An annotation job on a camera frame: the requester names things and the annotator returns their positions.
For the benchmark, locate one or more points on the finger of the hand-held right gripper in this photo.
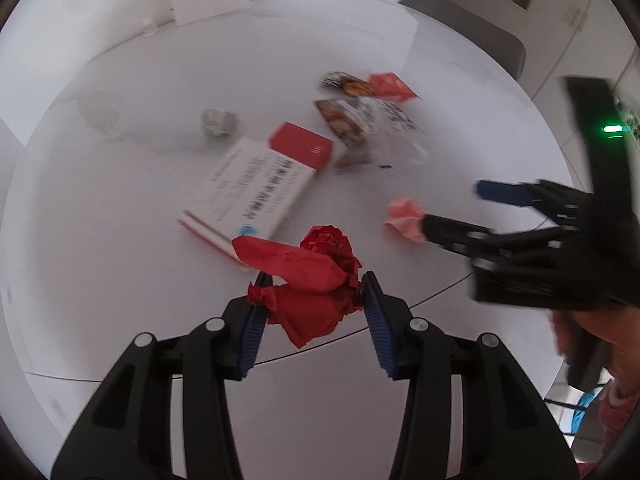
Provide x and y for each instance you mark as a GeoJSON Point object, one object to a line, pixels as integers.
{"type": "Point", "coordinates": [505, 192]}
{"type": "Point", "coordinates": [450, 230]}

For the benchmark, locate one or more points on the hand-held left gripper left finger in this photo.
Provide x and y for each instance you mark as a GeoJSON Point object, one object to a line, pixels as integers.
{"type": "Point", "coordinates": [252, 332]}

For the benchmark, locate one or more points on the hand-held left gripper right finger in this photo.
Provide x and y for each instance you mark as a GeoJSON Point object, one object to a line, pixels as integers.
{"type": "Point", "coordinates": [377, 325]}

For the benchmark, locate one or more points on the pink paper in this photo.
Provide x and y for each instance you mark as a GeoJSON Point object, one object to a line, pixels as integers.
{"type": "Point", "coordinates": [405, 216]}

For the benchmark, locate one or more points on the red paper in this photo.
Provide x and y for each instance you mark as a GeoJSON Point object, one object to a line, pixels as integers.
{"type": "Point", "coordinates": [310, 272]}

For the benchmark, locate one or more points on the person's right hand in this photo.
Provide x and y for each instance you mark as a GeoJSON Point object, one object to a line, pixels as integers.
{"type": "Point", "coordinates": [607, 332]}

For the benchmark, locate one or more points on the clear printed wrapper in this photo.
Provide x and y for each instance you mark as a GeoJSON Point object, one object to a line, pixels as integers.
{"type": "Point", "coordinates": [395, 122]}

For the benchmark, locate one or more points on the white medicine box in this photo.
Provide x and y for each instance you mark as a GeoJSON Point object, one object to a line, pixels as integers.
{"type": "Point", "coordinates": [250, 185]}

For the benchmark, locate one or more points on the red-orange wrapper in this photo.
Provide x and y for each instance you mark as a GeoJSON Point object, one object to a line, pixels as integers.
{"type": "Point", "coordinates": [390, 85]}

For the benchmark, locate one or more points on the beige wardrobe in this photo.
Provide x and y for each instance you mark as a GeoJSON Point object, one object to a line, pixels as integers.
{"type": "Point", "coordinates": [575, 45]}

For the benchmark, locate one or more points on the small red box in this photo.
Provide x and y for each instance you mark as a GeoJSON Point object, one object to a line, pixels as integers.
{"type": "Point", "coordinates": [302, 145]}

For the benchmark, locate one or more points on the grey chair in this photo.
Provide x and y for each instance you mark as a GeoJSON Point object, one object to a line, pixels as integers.
{"type": "Point", "coordinates": [465, 25]}

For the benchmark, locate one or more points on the dark snack wrapper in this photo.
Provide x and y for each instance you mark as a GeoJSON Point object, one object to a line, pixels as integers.
{"type": "Point", "coordinates": [347, 83]}

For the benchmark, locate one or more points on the small white crumpled paper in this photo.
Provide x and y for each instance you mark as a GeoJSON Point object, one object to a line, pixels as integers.
{"type": "Point", "coordinates": [218, 122]}

